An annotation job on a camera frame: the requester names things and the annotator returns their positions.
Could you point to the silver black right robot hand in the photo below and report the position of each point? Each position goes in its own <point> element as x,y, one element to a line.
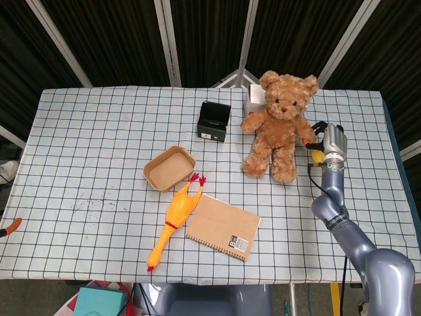
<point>330,140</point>

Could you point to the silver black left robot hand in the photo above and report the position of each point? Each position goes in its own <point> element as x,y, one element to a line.
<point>10,226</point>

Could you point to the yellow rubber chicken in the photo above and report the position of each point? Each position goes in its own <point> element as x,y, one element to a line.
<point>179,214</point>

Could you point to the white folding screen frame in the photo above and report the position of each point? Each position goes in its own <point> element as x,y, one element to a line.
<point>171,46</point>

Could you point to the brown spiral notebook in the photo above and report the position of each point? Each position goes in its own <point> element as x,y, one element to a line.
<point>223,227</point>

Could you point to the brown paper tray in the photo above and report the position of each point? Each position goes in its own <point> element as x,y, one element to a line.
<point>169,168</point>

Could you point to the checked white tablecloth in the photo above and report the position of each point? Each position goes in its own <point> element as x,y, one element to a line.
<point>98,148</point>

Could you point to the black open small box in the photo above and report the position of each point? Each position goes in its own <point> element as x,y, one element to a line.
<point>213,122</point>

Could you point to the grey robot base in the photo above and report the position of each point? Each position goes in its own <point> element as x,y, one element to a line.
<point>217,299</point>

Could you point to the brown teddy bear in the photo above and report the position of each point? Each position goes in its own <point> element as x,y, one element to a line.
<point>279,131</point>

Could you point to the white cardboard box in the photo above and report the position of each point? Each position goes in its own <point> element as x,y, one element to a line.
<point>255,98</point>

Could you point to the yellow lemon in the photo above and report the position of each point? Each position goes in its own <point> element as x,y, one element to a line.
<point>317,155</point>

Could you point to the teal box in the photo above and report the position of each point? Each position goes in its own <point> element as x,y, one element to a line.
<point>98,301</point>

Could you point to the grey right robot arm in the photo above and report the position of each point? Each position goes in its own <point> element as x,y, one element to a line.
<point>358,237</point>

